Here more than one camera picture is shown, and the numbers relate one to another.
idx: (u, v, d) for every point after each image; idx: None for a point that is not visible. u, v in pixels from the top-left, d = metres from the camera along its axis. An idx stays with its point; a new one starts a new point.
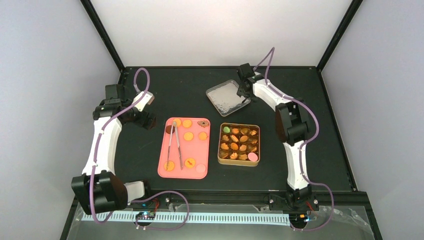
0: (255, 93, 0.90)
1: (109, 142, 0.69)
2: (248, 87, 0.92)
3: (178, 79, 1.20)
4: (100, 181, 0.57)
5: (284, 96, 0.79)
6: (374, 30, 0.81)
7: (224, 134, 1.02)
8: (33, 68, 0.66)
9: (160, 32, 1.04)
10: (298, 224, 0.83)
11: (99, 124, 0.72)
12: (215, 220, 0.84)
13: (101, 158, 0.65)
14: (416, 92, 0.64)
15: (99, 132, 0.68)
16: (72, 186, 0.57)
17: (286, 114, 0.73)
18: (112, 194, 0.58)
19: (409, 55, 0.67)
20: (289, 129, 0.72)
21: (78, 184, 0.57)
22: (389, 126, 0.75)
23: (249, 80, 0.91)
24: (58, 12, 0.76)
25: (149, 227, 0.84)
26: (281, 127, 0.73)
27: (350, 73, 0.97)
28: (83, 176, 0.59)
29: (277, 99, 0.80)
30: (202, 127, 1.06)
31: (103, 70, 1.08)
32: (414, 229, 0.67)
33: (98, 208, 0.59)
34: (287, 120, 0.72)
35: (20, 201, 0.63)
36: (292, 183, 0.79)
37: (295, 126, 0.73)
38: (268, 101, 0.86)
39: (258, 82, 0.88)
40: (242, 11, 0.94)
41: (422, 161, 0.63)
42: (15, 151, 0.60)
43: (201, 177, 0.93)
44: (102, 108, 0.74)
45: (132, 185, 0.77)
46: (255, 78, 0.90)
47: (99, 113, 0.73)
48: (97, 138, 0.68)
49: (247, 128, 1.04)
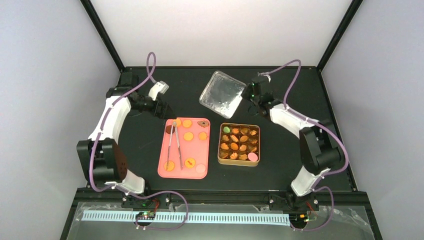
0: (275, 120, 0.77)
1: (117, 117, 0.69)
2: (265, 114, 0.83)
3: (178, 79, 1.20)
4: (103, 147, 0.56)
5: (308, 119, 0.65)
6: (374, 29, 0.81)
7: (224, 132, 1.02)
8: (33, 69, 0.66)
9: (159, 32, 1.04)
10: (298, 224, 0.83)
11: (110, 101, 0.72)
12: (215, 220, 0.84)
13: (107, 128, 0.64)
14: (417, 92, 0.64)
15: (109, 107, 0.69)
16: (77, 149, 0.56)
17: (312, 139, 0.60)
18: (113, 161, 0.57)
19: (409, 55, 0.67)
20: (317, 157, 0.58)
21: (82, 147, 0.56)
22: (389, 126, 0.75)
23: (266, 107, 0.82)
24: (58, 12, 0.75)
25: (149, 227, 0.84)
26: (309, 155, 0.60)
27: (350, 73, 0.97)
28: (88, 141, 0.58)
29: (300, 123, 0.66)
30: (202, 127, 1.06)
31: (103, 70, 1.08)
32: (415, 229, 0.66)
33: (98, 177, 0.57)
34: (314, 145, 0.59)
35: (20, 201, 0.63)
36: (298, 190, 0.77)
37: (325, 153, 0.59)
38: (290, 128, 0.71)
39: (275, 107, 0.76)
40: (242, 10, 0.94)
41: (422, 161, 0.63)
42: (14, 151, 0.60)
43: (201, 177, 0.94)
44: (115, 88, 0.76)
45: (134, 178, 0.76)
46: (271, 104, 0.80)
47: (112, 92, 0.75)
48: (106, 111, 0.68)
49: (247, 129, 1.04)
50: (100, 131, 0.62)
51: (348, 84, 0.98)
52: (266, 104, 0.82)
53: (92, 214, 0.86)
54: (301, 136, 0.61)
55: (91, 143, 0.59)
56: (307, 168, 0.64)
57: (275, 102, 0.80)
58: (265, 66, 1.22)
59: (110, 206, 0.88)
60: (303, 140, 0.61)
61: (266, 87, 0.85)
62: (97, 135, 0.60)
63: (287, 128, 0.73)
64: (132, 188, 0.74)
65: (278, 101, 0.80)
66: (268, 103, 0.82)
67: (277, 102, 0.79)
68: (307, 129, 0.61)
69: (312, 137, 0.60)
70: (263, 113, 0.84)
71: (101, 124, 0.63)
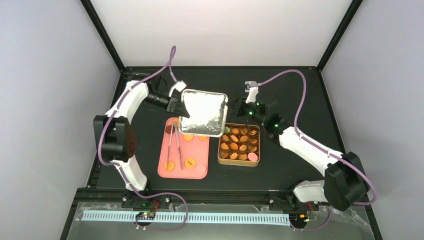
0: (285, 147, 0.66)
1: (134, 101, 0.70)
2: (272, 138, 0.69)
3: (178, 79, 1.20)
4: (116, 124, 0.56)
5: (331, 154, 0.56)
6: (374, 30, 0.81)
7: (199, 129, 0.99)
8: (33, 69, 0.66)
9: (159, 31, 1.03)
10: (298, 224, 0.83)
11: (131, 83, 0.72)
12: (216, 220, 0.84)
13: (123, 109, 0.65)
14: (417, 93, 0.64)
15: (128, 89, 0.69)
16: (94, 122, 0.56)
17: (341, 178, 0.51)
18: (124, 138, 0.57)
19: (408, 55, 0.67)
20: (346, 195, 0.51)
21: (98, 121, 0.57)
22: (389, 127, 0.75)
23: (272, 129, 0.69)
24: (57, 12, 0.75)
25: (149, 227, 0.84)
26: (335, 192, 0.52)
27: (350, 73, 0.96)
28: (104, 116, 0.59)
29: (321, 158, 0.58)
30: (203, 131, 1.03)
31: (103, 70, 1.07)
32: (414, 229, 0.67)
33: (106, 151, 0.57)
34: (344, 185, 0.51)
35: (20, 202, 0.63)
36: (300, 196, 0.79)
37: (353, 189, 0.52)
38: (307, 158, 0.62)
39: (286, 131, 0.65)
40: (242, 10, 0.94)
41: (420, 162, 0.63)
42: (15, 151, 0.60)
43: (201, 177, 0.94)
44: (137, 74, 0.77)
45: (139, 170, 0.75)
46: (278, 126, 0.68)
47: (134, 76, 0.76)
48: (125, 93, 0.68)
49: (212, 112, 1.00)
50: (116, 110, 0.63)
51: (349, 84, 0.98)
52: (273, 126, 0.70)
53: (92, 214, 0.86)
54: (327, 175, 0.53)
55: (106, 119, 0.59)
56: (329, 202, 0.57)
57: (283, 125, 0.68)
58: (265, 66, 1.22)
59: (110, 206, 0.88)
60: (331, 180, 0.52)
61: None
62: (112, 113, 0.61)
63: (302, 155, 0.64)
64: (135, 180, 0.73)
65: (287, 123, 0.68)
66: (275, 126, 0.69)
67: (286, 125, 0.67)
68: (333, 167, 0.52)
69: (341, 176, 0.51)
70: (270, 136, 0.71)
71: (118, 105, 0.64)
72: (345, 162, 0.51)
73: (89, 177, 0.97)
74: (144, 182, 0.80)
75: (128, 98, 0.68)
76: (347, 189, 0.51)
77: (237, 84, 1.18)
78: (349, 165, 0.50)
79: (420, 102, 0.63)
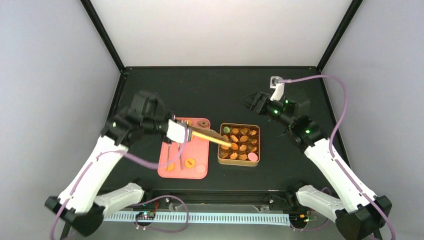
0: (312, 160, 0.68)
1: (99, 174, 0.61)
2: (298, 142, 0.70)
3: (177, 79, 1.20)
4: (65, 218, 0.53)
5: (364, 192, 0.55)
6: (373, 29, 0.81)
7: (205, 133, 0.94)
8: (34, 68, 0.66)
9: (159, 31, 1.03)
10: (298, 224, 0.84)
11: (99, 146, 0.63)
12: (215, 220, 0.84)
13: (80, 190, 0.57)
14: (414, 92, 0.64)
15: (92, 161, 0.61)
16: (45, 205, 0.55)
17: (366, 224, 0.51)
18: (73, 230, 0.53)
19: (406, 54, 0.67)
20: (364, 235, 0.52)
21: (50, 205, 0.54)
22: (388, 126, 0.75)
23: (301, 134, 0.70)
24: (58, 11, 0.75)
25: (149, 227, 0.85)
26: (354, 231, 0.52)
27: (350, 73, 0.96)
28: (56, 201, 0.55)
29: (350, 190, 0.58)
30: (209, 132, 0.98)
31: (103, 70, 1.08)
32: (411, 230, 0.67)
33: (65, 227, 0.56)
34: (366, 228, 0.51)
35: (21, 200, 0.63)
36: (301, 199, 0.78)
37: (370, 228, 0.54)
38: (331, 181, 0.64)
39: (317, 143, 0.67)
40: (241, 10, 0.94)
41: (417, 162, 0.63)
42: (16, 150, 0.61)
43: (201, 177, 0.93)
44: (113, 124, 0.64)
45: (127, 196, 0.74)
46: (309, 132, 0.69)
47: (109, 130, 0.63)
48: (86, 166, 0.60)
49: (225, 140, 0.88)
50: (69, 197, 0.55)
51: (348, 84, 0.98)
52: (303, 132, 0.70)
53: None
54: (351, 216, 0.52)
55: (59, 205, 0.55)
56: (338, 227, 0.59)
57: (313, 131, 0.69)
58: (265, 66, 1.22)
59: None
60: (355, 223, 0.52)
61: (304, 109, 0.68)
62: (65, 199, 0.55)
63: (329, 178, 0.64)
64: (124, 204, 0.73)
65: (317, 128, 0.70)
66: (305, 131, 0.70)
67: (318, 133, 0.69)
68: (360, 211, 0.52)
69: (367, 221, 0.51)
70: (295, 140, 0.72)
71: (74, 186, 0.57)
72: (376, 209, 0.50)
73: None
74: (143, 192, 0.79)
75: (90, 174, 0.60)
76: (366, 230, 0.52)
77: (237, 84, 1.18)
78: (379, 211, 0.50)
79: (418, 101, 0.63)
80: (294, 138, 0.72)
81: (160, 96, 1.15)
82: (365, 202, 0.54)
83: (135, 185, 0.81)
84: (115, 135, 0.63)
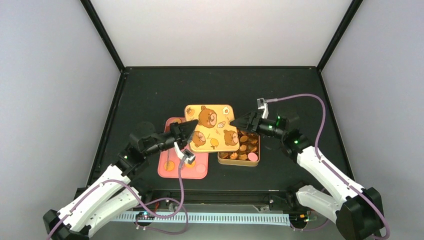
0: (301, 165, 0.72)
1: (99, 199, 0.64)
2: (289, 153, 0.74)
3: (177, 79, 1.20)
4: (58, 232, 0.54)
5: (351, 185, 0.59)
6: (372, 30, 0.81)
7: (218, 126, 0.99)
8: (34, 68, 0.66)
9: (159, 32, 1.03)
10: (298, 224, 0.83)
11: (109, 173, 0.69)
12: (216, 220, 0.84)
13: (79, 209, 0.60)
14: (411, 92, 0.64)
15: (98, 183, 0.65)
16: (44, 216, 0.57)
17: (358, 213, 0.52)
18: None
19: (403, 55, 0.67)
20: (361, 228, 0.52)
21: (47, 218, 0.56)
22: (386, 126, 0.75)
23: (292, 145, 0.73)
24: (58, 11, 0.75)
25: (149, 227, 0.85)
26: (351, 227, 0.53)
27: (349, 73, 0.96)
28: (55, 215, 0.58)
29: (338, 186, 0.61)
30: (224, 115, 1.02)
31: (103, 70, 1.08)
32: (409, 229, 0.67)
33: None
34: (360, 220, 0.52)
35: (22, 200, 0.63)
36: (301, 198, 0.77)
37: (367, 224, 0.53)
38: (322, 182, 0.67)
39: (305, 150, 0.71)
40: (241, 10, 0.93)
41: (414, 162, 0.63)
42: (15, 150, 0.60)
43: (201, 177, 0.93)
44: (124, 156, 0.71)
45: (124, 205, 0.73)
46: (299, 143, 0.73)
47: (118, 161, 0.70)
48: (92, 188, 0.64)
49: (237, 145, 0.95)
50: (68, 213, 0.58)
51: (347, 84, 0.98)
52: (293, 143, 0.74)
53: None
54: (343, 208, 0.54)
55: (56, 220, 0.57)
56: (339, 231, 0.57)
57: (302, 142, 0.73)
58: (265, 66, 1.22)
59: None
60: (347, 214, 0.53)
61: (295, 124, 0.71)
62: (64, 215, 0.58)
63: (321, 180, 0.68)
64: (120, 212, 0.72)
65: (307, 140, 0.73)
66: (296, 143, 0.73)
67: (307, 143, 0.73)
68: (350, 202, 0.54)
69: (358, 211, 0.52)
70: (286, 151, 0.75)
71: (75, 205, 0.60)
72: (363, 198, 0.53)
73: (89, 177, 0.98)
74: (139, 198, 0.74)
75: (92, 196, 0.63)
76: (362, 224, 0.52)
77: (237, 84, 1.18)
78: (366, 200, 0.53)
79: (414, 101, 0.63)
80: (285, 150, 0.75)
81: (160, 97, 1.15)
82: (353, 195, 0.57)
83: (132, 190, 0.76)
84: (124, 167, 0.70)
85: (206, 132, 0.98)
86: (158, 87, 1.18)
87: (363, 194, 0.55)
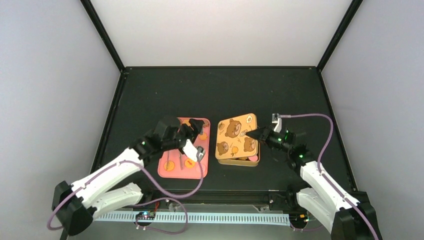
0: (303, 176, 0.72)
1: (114, 178, 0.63)
2: (293, 167, 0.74)
3: (177, 79, 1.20)
4: (68, 205, 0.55)
5: (346, 197, 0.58)
6: (371, 29, 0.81)
7: (240, 135, 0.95)
8: (34, 68, 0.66)
9: (159, 32, 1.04)
10: (298, 224, 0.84)
11: (125, 154, 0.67)
12: (216, 220, 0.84)
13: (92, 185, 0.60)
14: (411, 91, 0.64)
15: (115, 162, 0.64)
16: (58, 185, 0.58)
17: (350, 225, 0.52)
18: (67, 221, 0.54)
19: (404, 54, 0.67)
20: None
21: (60, 189, 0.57)
22: (386, 126, 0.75)
23: (296, 159, 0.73)
24: (58, 11, 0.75)
25: (149, 227, 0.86)
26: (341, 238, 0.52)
27: (349, 73, 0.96)
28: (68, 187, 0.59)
29: (334, 197, 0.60)
30: (247, 123, 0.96)
31: (103, 69, 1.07)
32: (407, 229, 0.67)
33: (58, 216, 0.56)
34: (352, 233, 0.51)
35: (21, 199, 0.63)
36: (301, 199, 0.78)
37: (360, 239, 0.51)
38: (321, 194, 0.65)
39: (308, 164, 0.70)
40: (241, 10, 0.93)
41: (414, 162, 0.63)
42: (14, 149, 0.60)
43: (201, 177, 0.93)
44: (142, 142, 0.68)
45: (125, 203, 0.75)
46: (304, 157, 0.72)
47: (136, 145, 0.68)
48: (109, 166, 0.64)
49: (255, 151, 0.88)
50: (82, 187, 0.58)
51: (347, 83, 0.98)
52: (297, 156, 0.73)
53: None
54: (336, 217, 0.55)
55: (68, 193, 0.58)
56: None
57: (308, 157, 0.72)
58: (265, 66, 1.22)
59: None
60: (339, 224, 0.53)
61: (301, 139, 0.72)
62: (77, 188, 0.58)
63: (319, 192, 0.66)
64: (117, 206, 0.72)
65: (313, 156, 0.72)
66: (300, 156, 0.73)
67: (311, 158, 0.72)
68: (343, 212, 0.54)
69: (350, 222, 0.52)
70: (291, 165, 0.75)
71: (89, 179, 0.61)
72: (357, 211, 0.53)
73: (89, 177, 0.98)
74: (141, 196, 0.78)
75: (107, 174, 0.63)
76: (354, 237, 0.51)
77: (237, 84, 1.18)
78: (359, 213, 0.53)
79: (414, 101, 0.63)
80: (290, 163, 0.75)
81: (160, 96, 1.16)
82: (347, 206, 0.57)
83: (135, 186, 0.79)
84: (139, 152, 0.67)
85: (229, 140, 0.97)
86: (158, 88, 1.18)
87: (358, 207, 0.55)
